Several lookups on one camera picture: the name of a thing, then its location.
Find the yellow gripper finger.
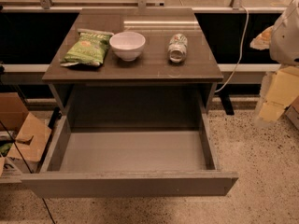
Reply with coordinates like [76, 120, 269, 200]
[249, 26, 273, 50]

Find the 7up soda can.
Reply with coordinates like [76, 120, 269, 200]
[168, 34, 188, 63]

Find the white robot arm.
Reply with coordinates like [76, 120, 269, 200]
[250, 0, 299, 66]

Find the grey cabinet with top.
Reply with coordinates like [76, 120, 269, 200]
[43, 8, 222, 130]

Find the white ceramic bowl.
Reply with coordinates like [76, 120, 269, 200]
[109, 31, 146, 62]

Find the green chip bag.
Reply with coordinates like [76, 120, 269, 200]
[60, 29, 114, 67]

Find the brown cardboard box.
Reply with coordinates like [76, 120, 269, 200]
[0, 92, 53, 176]

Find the white cable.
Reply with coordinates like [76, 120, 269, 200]
[214, 5, 250, 94]

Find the thin black cable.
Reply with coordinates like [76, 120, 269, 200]
[0, 120, 57, 224]

